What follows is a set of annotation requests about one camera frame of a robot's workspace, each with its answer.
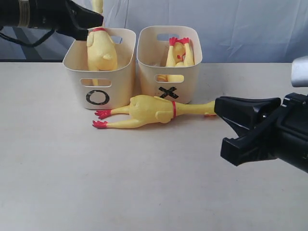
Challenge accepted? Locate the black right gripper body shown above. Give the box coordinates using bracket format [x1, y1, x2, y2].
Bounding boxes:
[245, 92, 308, 174]

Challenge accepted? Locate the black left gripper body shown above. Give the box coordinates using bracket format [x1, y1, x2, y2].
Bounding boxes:
[31, 0, 78, 31]

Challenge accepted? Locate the whole rubber chicken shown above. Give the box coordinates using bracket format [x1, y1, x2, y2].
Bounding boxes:
[86, 0, 117, 87]
[92, 95, 216, 128]

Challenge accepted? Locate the headless yellow rubber chicken body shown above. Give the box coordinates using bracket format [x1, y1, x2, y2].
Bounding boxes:
[157, 37, 194, 82]

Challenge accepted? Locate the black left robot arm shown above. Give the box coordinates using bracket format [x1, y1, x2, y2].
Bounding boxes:
[0, 0, 103, 41]

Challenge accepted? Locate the cream bin marked O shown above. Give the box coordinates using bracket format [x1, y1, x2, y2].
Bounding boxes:
[63, 28, 136, 110]

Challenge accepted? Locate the cream bin marked X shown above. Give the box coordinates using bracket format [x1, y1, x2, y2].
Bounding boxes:
[137, 26, 203, 103]

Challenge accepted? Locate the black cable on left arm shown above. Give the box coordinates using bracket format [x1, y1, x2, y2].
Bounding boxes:
[0, 25, 56, 48]

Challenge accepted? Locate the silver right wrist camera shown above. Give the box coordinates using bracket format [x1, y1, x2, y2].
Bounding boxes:
[291, 55, 308, 87]

